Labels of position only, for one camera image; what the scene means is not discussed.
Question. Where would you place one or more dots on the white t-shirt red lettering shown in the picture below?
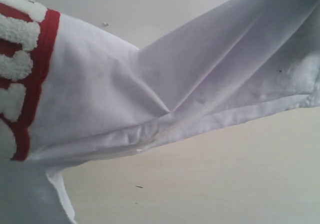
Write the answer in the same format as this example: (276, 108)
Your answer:
(73, 93)

